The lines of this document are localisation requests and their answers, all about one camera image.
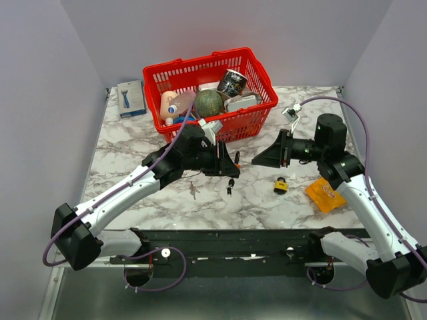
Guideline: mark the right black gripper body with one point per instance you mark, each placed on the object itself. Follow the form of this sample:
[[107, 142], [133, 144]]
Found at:
[[297, 148]]

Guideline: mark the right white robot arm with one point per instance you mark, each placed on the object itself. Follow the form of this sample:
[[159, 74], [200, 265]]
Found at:
[[397, 261]]

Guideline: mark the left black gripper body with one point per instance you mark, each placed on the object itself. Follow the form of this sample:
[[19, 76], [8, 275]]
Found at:
[[207, 159]]

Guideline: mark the orange black padlock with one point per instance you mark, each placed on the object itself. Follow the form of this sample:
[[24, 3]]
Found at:
[[237, 159]]

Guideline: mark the black printed can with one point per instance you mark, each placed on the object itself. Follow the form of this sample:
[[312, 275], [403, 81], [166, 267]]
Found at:
[[232, 83]]

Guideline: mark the blue razor package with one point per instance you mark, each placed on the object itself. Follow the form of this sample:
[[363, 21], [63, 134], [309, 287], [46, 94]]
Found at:
[[131, 99]]

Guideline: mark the red plastic shopping basket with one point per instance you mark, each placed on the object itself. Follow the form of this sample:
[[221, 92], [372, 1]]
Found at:
[[182, 75]]

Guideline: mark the silver tin container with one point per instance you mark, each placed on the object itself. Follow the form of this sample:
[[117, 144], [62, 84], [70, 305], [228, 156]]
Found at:
[[242, 102]]

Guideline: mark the pink lotion bottle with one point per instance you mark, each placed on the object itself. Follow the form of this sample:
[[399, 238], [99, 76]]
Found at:
[[173, 104]]

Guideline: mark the orange snack bag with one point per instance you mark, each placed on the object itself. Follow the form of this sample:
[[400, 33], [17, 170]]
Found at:
[[322, 194]]

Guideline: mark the silver key bunch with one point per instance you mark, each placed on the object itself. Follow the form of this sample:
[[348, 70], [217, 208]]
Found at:
[[193, 190]]

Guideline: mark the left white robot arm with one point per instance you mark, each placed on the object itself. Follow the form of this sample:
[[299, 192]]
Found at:
[[79, 232]]

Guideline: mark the white box in basket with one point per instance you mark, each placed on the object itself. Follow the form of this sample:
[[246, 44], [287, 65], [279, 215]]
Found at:
[[209, 86]]

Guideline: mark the yellow black padlock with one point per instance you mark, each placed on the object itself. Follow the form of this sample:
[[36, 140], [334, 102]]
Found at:
[[281, 186]]

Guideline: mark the green round melon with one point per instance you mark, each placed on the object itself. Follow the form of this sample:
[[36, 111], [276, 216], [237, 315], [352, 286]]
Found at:
[[208, 103]]

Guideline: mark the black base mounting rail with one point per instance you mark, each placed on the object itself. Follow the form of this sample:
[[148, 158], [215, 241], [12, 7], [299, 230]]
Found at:
[[228, 253]]

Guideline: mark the black head key set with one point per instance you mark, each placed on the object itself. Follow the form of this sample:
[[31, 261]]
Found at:
[[230, 186]]

